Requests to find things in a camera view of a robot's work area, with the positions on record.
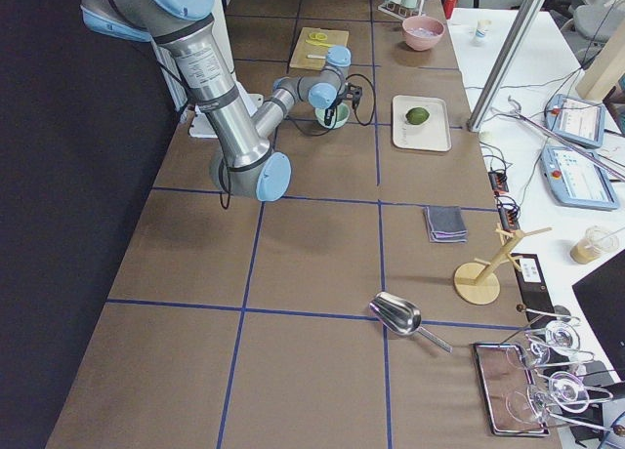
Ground iced coffee cup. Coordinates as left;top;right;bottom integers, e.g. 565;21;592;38
569;225;620;265

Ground metal scoop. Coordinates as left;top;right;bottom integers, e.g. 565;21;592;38
369;292;453;353

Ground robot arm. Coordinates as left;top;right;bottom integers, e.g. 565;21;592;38
81;0;361;202

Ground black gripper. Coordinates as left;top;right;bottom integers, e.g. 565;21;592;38
328;83;362;108

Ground black box with label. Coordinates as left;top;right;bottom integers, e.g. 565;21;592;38
514;253;554;312

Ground wooden mug tree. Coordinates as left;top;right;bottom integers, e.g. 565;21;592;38
453;224;551;306

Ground white rabbit tray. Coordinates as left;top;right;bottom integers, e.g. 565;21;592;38
392;95;451;152

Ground light green bowl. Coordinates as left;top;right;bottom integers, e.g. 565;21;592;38
314;102;351;130

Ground pink bowl with ice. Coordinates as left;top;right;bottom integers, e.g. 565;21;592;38
401;16;445;51

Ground far teach pendant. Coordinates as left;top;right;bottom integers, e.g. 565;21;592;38
545;94;606;149

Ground green avocado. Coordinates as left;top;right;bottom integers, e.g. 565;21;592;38
405;107;431;126

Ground near teach pendant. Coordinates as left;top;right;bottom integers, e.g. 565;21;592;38
540;145;620;211

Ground glass rack tray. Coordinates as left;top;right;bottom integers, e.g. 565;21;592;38
473;304;624;445

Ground reacher grabber tool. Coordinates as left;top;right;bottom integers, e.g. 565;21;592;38
508;96;625;182

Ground yellow plastic knife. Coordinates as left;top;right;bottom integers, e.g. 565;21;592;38
305;39;335;48

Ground aluminium frame post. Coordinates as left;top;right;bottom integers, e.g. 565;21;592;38
467;0;545;132

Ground grey folded cloth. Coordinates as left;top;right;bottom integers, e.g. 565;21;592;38
423;205;468;243

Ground power strip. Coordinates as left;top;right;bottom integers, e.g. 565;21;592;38
488;169;521;231

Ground paper cup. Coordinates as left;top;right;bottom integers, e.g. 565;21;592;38
473;19;491;46

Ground cup rack with wooden bar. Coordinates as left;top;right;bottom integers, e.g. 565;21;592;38
377;0;422;20

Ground bamboo cutting board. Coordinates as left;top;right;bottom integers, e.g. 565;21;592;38
289;27;349;70

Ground teach pendant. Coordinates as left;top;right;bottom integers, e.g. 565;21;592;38
540;145;620;211
545;94;606;149

